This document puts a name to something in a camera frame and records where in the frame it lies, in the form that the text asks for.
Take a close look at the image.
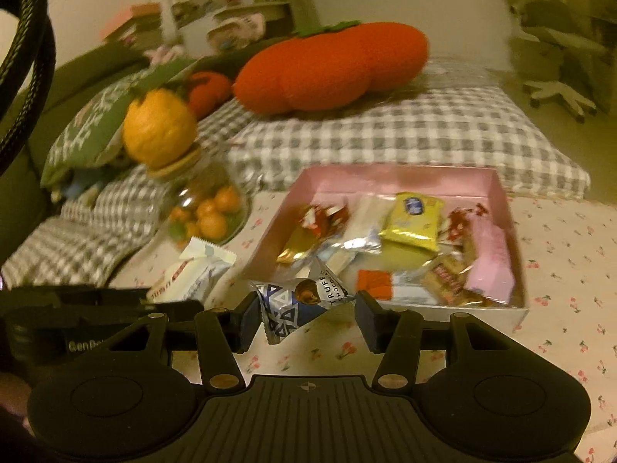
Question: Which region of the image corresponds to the red white snack packet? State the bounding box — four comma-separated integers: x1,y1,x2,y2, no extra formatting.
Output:
298,201,351,240
445,204,484,248

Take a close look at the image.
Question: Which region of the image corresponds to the cluster of small tangerines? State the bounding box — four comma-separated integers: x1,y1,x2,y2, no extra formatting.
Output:
170,186,243,243

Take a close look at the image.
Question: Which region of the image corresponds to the red pumpkin cushion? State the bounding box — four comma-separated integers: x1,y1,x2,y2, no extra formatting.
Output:
233,20,431,117

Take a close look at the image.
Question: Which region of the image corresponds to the large orange citrus fruit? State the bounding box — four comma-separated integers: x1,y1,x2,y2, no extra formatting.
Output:
123,88,199,167

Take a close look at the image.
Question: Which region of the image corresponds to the beige packet red label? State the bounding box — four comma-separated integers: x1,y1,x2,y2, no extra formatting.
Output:
421,255,479,301

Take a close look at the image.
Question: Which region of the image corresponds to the dark green cushion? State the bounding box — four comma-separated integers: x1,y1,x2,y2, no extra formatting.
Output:
0,48,151,262

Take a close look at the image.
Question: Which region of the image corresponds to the red orange snack packet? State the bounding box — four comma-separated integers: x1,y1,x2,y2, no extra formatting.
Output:
356,269,394,301

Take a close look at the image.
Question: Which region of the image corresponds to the wooden jar lid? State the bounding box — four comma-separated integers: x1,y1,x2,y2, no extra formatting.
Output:
146,147,204,180

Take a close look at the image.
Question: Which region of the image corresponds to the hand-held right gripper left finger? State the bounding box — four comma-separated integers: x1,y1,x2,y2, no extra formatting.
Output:
91,293,261,392

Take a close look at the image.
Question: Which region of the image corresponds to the black braided cable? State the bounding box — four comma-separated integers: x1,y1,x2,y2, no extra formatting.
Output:
0,0,57,175

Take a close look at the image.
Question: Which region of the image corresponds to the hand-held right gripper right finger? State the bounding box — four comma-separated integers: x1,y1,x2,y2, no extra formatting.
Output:
356,291,526,392

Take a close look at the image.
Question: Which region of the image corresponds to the glass jar with handle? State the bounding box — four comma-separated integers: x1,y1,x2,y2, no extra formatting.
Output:
147,147,252,248

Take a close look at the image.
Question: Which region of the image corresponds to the silver triangle-pattern packet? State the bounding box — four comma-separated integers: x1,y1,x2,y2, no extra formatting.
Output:
248,257,358,346

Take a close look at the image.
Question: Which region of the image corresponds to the white office chair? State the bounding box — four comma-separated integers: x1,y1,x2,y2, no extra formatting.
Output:
500,0,611,122

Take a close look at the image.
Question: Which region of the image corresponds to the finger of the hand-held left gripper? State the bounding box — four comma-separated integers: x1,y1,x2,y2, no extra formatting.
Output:
140,298,206,322

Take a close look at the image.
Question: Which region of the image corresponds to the green embroidered pillow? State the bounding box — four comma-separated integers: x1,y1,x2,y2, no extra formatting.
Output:
41,60,199,187

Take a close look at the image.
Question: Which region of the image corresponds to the small red plush fruit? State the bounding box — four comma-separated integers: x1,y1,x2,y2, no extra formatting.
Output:
187,71,233,120

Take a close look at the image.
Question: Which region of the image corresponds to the grey checkered pillow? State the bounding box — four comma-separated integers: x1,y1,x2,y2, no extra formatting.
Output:
226,87,592,199

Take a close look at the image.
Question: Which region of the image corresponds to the yellow snack packet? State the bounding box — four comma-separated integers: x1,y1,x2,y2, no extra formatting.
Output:
378,192,447,252

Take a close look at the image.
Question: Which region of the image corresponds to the clear white bread packet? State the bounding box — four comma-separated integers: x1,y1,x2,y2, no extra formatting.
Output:
346,196,387,238

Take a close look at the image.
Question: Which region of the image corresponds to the gold wafer packet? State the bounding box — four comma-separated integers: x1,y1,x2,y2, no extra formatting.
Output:
275,228,320,264

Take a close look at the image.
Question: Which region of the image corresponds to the pink cardboard box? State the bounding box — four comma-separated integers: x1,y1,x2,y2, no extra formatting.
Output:
251,165,531,335

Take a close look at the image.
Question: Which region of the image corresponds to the grey checkered blanket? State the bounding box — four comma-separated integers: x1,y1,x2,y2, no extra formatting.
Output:
0,101,252,291

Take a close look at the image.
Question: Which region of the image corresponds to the white packet red label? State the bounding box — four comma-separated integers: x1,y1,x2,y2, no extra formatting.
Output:
146,235,238,303

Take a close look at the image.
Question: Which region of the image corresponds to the cherry print tablecloth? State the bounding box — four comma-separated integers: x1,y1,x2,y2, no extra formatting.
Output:
111,188,617,463

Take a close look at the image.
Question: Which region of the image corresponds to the silver snack packet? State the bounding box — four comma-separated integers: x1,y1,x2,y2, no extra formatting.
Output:
389,270,440,306

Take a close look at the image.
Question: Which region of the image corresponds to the pink snack packet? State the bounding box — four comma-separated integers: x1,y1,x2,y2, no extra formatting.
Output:
464,213,512,301

